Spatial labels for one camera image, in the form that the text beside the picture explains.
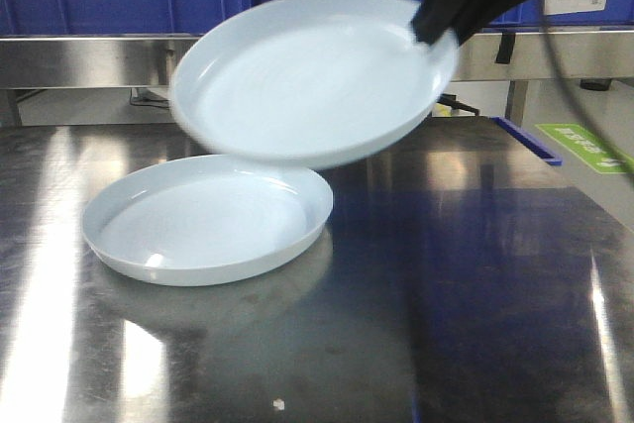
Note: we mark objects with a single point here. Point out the light blue plate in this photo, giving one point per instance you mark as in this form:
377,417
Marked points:
313,83
206,220

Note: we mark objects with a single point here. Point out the black office chair base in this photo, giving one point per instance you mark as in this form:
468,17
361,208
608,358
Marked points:
451,101

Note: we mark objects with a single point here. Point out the right blue labelled crate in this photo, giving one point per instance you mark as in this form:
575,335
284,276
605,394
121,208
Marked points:
616,12

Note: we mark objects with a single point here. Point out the green floor sign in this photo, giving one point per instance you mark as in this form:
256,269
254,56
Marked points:
587,147

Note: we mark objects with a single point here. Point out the small white crumb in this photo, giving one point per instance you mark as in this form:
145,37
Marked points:
278,404

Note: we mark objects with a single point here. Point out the steel shelf post right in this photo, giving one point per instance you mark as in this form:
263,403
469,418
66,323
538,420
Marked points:
516,101

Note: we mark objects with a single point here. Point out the steel shelf post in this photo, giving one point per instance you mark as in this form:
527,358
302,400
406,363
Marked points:
516,101
9,110

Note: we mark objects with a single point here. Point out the stainless steel shelf rail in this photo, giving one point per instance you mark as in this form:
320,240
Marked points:
149,60

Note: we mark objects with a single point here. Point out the steel shelf post left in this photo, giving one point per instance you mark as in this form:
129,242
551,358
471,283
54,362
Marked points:
9,110

